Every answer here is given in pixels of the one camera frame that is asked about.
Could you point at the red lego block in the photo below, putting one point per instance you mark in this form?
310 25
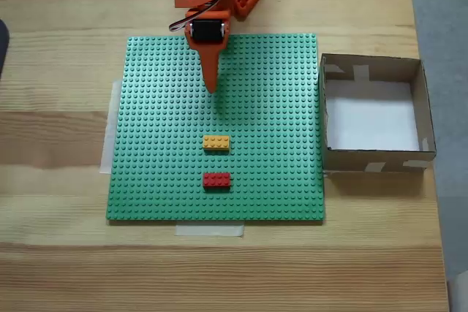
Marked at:
216 180

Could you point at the green lego baseplate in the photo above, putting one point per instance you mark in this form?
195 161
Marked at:
164 125

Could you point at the yellow lego block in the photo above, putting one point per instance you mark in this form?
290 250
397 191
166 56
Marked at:
216 142

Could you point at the brown cardboard box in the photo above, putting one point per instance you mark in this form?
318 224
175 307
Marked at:
343 161

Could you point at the long masking tape strip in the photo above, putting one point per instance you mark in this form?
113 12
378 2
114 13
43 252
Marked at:
108 136

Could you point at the white paper sheet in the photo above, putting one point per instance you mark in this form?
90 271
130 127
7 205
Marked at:
365 122

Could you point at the black rounded object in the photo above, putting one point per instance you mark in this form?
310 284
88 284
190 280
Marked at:
3 45

